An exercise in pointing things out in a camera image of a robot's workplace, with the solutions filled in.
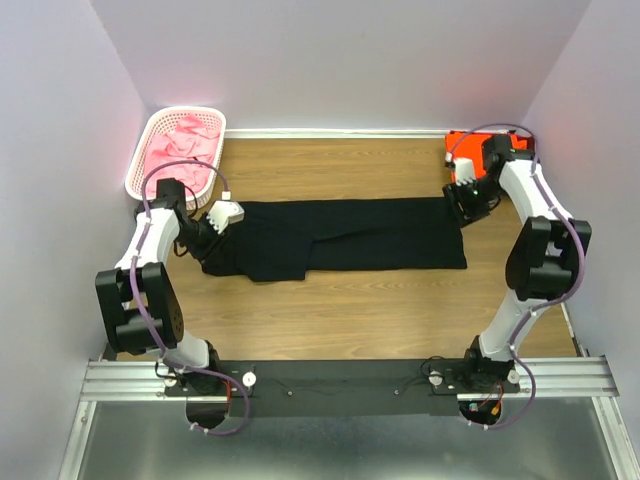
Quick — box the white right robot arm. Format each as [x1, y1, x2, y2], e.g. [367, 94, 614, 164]
[443, 127, 592, 392]

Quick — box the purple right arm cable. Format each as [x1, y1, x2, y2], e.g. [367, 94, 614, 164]
[443, 123, 587, 432]

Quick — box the maroon folded t-shirt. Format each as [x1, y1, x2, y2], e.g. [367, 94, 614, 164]
[509, 129, 535, 150]

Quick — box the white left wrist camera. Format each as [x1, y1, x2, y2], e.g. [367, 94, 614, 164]
[206, 200, 245, 235]

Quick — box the black t-shirt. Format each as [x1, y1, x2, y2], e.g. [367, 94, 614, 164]
[202, 197, 467, 282]

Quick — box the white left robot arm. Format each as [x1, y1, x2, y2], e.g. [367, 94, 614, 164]
[95, 178, 242, 395]

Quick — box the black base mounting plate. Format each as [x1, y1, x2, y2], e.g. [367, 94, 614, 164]
[169, 356, 520, 424]

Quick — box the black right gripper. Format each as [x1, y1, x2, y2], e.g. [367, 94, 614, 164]
[440, 178, 504, 234]

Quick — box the aluminium front rail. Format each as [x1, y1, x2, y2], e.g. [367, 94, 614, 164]
[81, 357, 619, 402]

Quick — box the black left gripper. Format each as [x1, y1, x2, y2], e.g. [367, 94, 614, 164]
[174, 211, 232, 266]

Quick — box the aluminium back rail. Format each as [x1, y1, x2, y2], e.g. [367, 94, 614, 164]
[225, 128, 450, 139]

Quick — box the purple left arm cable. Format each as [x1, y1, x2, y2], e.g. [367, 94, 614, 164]
[128, 155, 251, 436]

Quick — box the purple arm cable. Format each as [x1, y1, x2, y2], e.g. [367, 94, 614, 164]
[128, 155, 251, 436]
[443, 123, 587, 432]

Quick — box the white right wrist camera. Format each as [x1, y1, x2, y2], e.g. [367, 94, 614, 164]
[453, 157, 476, 186]

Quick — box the orange folded t-shirt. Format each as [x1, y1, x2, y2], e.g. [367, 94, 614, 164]
[444, 130, 534, 183]

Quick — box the pink plastic laundry basket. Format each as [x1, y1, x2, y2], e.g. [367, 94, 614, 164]
[124, 106, 226, 210]

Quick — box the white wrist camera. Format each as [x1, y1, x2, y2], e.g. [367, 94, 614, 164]
[206, 200, 245, 235]
[453, 157, 476, 186]

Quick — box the pink crumpled t-shirt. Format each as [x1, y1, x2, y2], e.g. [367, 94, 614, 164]
[144, 114, 221, 199]

